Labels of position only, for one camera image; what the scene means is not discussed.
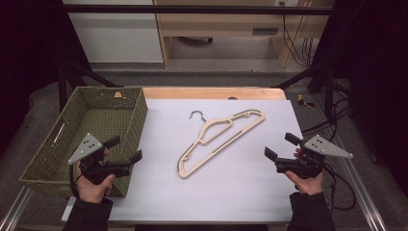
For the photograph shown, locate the black floor cables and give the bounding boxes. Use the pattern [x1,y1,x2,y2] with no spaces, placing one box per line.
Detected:
[301,95,352,136]

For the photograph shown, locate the beige plastic hanger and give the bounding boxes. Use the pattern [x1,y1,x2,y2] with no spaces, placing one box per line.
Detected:
[177,109,267,179]

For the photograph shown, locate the white paper sheet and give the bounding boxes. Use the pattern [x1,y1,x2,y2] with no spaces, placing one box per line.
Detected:
[61,98,309,224]

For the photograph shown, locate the light wooden desk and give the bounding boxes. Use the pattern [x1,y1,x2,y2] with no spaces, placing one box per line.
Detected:
[153,0,335,69]

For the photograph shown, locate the black curtain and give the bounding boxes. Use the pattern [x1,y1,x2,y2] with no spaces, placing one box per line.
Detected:
[314,0,408,187]
[0,0,90,155]

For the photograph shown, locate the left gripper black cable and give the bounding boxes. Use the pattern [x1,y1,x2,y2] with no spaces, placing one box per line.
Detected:
[68,164,83,199]

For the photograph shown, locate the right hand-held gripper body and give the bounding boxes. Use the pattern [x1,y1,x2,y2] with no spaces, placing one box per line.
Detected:
[274,134,354,180]

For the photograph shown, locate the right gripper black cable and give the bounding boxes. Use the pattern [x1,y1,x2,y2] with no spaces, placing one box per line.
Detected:
[323,163,358,212]

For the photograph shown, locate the person's right hand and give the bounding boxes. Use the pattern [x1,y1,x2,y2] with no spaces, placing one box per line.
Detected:
[284,147,325,196]

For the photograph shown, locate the aluminium rail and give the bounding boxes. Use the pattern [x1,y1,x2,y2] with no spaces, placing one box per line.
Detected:
[0,187,33,231]
[340,157,389,231]

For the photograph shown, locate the grey desk handle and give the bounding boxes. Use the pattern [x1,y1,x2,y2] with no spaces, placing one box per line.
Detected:
[252,28,279,36]

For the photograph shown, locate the person's left hand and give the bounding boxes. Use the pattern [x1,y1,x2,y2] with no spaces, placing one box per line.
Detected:
[75,149,116,205]

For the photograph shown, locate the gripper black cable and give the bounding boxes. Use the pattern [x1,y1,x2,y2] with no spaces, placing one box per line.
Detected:
[68,164,83,199]
[323,163,358,212]

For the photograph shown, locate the green woven basket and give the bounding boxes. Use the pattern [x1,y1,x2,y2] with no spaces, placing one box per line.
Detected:
[18,86,149,198]

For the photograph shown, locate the white cabinet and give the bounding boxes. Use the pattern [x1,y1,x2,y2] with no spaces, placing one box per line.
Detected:
[62,0,165,64]

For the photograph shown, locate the hanging black cable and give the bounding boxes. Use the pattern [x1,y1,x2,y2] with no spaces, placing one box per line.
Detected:
[281,2,319,66]

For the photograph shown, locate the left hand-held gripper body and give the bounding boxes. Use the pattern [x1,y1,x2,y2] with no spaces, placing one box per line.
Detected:
[67,132,133,186]

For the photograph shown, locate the black metal frame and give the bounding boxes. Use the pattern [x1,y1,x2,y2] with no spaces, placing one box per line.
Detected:
[57,3,336,123]

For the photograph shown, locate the office chair base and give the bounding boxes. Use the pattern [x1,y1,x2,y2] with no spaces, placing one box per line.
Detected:
[175,36,214,46]

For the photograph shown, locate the yellow and black tool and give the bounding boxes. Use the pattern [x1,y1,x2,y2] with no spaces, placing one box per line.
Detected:
[297,93,316,109]

